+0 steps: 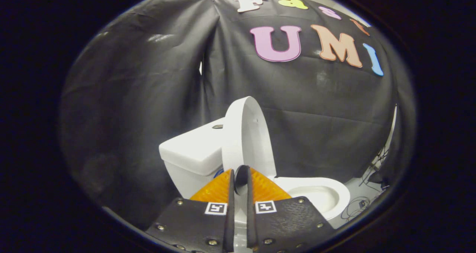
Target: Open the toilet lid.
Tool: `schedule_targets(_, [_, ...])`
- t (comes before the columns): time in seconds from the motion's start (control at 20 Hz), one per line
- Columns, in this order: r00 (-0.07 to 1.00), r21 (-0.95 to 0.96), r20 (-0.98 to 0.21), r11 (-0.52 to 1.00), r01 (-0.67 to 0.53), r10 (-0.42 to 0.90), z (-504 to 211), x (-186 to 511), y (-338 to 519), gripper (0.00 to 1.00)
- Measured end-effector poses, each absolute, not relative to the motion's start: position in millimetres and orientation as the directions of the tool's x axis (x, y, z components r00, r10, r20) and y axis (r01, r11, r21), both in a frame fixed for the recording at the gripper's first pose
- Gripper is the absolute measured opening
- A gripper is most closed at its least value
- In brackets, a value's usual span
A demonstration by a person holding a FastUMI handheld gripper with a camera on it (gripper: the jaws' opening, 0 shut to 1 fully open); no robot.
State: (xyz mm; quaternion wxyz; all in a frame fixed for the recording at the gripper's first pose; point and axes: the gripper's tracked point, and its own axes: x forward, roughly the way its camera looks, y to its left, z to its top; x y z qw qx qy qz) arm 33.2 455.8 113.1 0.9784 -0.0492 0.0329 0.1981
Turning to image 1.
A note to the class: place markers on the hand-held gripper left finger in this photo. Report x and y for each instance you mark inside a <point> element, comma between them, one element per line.
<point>231,215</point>

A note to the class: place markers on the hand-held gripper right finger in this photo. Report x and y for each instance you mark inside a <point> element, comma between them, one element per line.
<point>250,215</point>

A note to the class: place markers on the white toilet lid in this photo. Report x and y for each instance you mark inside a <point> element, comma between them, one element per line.
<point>249,141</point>

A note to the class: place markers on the white toilet seat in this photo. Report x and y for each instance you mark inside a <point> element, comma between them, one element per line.
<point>297,181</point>

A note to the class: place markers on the white ceramic toilet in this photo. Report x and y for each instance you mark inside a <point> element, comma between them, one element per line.
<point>189,149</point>

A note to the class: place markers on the small black adapter box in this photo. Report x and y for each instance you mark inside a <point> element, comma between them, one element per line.
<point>362,203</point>

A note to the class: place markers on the black tripod light stand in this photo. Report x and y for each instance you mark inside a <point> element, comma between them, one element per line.
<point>377,178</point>

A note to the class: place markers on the black backdrop cloth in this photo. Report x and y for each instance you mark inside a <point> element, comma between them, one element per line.
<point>148,96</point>

